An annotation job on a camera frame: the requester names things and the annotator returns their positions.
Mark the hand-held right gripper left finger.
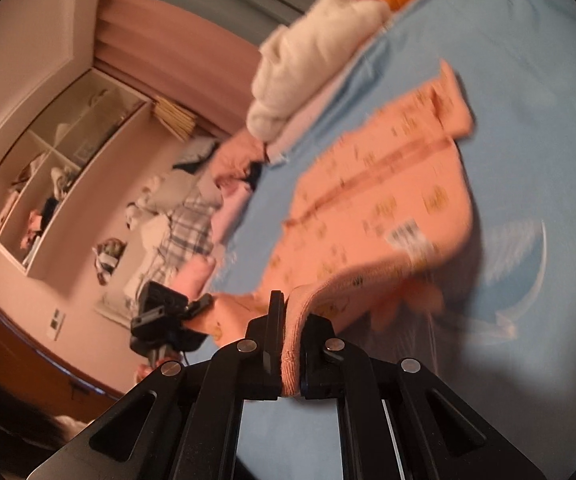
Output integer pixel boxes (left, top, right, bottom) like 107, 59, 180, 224
28, 290, 287, 480

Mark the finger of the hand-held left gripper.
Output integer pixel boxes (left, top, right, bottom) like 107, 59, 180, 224
186, 294, 215, 319

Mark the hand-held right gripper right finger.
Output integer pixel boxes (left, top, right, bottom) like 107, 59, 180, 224
301, 314, 559, 480

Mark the pink cartoon print garment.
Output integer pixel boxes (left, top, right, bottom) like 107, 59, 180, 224
188, 59, 478, 398

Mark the pile of pink clothes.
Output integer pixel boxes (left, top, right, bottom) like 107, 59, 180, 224
210, 129, 269, 196

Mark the folded pink cloth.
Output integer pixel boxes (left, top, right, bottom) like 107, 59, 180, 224
177, 255, 219, 297

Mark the plaid cloth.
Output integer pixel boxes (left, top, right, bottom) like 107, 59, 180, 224
123, 187, 225, 306

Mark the white stuffed toy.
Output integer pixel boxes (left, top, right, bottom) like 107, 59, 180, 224
124, 174, 169, 233

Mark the brown wooden cabinet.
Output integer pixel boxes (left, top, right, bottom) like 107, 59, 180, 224
0, 287, 121, 413

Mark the tan slatted bundle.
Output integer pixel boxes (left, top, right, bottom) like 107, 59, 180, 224
150, 94, 199, 142

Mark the pink quilt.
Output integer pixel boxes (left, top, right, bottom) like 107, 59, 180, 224
265, 25, 393, 162

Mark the white plush blanket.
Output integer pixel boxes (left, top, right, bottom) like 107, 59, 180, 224
246, 0, 387, 141

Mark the blue floral bed sheet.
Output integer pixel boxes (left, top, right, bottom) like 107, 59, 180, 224
183, 0, 576, 480

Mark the white wall socket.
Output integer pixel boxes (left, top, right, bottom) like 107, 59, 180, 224
47, 309, 67, 342

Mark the white wall shelf unit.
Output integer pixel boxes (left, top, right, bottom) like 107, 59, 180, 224
0, 67, 151, 277

